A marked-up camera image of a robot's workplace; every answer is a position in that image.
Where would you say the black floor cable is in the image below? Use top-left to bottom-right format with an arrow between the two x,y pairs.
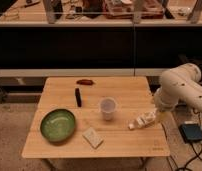
162,105 -> 202,171

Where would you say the red tray on shelf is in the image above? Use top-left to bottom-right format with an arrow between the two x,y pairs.
103,0 -> 164,19

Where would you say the beige rectangular sponge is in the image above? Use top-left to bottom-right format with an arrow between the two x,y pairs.
83,127 -> 103,149

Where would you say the white spray bottle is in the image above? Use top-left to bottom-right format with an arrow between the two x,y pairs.
128,110 -> 161,130

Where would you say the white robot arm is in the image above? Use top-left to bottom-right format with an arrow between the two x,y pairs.
153,63 -> 202,113

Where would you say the wooden folding table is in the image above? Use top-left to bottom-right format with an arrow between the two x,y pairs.
22,77 -> 170,158

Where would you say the translucent plastic cup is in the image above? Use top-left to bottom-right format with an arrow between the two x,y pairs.
100,97 -> 116,121

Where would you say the black foot pedal box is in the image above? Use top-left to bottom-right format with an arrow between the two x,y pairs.
179,124 -> 202,143

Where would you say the green ceramic bowl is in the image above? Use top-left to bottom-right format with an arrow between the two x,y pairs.
40,109 -> 76,143

